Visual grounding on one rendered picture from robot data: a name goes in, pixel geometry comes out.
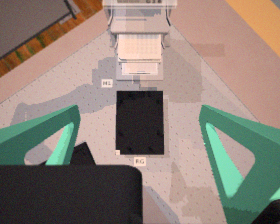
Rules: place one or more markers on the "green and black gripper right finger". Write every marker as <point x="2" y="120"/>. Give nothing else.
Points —
<point x="242" y="199"/>

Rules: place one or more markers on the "grey slotted plate rack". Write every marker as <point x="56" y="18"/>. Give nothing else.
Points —
<point x="139" y="22"/>

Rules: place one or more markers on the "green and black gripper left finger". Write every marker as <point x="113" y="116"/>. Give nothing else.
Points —
<point x="18" y="139"/>

